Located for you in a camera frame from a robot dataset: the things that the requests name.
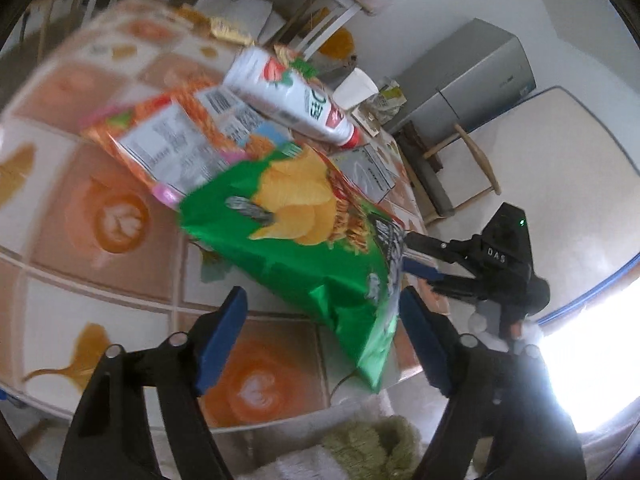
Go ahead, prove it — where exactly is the green fluffy cloth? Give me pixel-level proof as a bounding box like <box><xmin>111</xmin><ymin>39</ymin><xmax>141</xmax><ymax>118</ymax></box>
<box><xmin>320</xmin><ymin>415</ymin><xmax>426</xmax><ymax>480</ymax></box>

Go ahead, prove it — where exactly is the green chip bag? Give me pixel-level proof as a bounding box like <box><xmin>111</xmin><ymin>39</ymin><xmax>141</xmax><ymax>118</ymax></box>
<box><xmin>179</xmin><ymin>142</ymin><xmax>408</xmax><ymax>395</ymax></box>

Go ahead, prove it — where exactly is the white pillow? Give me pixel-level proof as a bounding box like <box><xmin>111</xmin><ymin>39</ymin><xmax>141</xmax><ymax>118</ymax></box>
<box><xmin>220</xmin><ymin>0</ymin><xmax>291</xmax><ymax>43</ymax></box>

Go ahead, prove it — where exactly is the green white rice bag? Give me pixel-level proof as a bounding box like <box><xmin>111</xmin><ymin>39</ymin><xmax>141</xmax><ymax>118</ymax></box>
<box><xmin>377</xmin><ymin>80</ymin><xmax>406</xmax><ymax>111</ymax></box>

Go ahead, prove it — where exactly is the orange snack packet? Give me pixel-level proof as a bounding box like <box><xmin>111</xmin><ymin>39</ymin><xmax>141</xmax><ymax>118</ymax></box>
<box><xmin>80</xmin><ymin>85</ymin><xmax>296</xmax><ymax>208</ymax></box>

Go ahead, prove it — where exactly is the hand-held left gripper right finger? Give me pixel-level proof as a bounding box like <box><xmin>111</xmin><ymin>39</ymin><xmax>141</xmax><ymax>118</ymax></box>
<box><xmin>400</xmin><ymin>286</ymin><xmax>586</xmax><ymax>480</ymax></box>

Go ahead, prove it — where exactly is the yellow plastic bag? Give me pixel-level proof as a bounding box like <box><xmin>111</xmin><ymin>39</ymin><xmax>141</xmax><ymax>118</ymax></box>
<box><xmin>320</xmin><ymin>30</ymin><xmax>353</xmax><ymax>61</ymax></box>

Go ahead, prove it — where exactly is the person's right hand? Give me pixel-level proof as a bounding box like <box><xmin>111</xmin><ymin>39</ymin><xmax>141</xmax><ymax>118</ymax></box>
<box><xmin>467</xmin><ymin>310</ymin><xmax>543</xmax><ymax>353</ymax></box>

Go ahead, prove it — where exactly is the white mattress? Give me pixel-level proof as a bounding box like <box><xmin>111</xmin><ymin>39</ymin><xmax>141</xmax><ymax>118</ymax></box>
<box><xmin>415</xmin><ymin>85</ymin><xmax>640</xmax><ymax>326</ymax></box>

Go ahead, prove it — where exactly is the white paper cup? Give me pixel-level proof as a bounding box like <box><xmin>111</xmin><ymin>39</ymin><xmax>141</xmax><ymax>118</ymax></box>
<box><xmin>332</xmin><ymin>66</ymin><xmax>379</xmax><ymax>111</ymax></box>

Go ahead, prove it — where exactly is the blue white medicine box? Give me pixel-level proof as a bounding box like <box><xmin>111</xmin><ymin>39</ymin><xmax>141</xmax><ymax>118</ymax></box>
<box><xmin>327</xmin><ymin>145</ymin><xmax>401</xmax><ymax>203</ymax></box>

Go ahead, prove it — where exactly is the golden brown box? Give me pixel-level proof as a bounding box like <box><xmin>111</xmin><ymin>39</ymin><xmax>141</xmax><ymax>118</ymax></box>
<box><xmin>350</xmin><ymin>107</ymin><xmax>381</xmax><ymax>136</ymax></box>

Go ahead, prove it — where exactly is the white strawberry yogurt bottle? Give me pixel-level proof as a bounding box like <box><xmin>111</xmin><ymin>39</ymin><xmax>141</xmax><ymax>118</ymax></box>
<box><xmin>222</xmin><ymin>46</ymin><xmax>367</xmax><ymax>148</ymax></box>

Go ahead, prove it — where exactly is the silver refrigerator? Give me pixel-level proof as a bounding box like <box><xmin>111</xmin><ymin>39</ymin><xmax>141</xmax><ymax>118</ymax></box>
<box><xmin>385</xmin><ymin>17</ymin><xmax>537</xmax><ymax>146</ymax></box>

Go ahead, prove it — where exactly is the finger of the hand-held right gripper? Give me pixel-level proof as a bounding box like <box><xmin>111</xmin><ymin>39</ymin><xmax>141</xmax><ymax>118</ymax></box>
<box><xmin>404</xmin><ymin>231</ymin><xmax>483</xmax><ymax>266</ymax></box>
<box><xmin>402</xmin><ymin>257</ymin><xmax>488</xmax><ymax>301</ymax></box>

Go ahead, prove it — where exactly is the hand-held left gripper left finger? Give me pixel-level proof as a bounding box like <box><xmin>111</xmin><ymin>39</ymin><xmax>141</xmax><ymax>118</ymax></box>
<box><xmin>57</xmin><ymin>286</ymin><xmax>248</xmax><ymax>480</ymax></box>

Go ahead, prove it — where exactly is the white side table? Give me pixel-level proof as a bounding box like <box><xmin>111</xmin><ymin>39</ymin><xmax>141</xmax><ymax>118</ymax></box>
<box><xmin>85</xmin><ymin>0</ymin><xmax>386</xmax><ymax>63</ymax></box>

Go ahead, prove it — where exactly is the wooden chair dark seat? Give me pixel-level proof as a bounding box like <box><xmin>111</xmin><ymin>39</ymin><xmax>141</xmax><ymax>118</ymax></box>
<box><xmin>400</xmin><ymin>122</ymin><xmax>502</xmax><ymax>226</ymax></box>

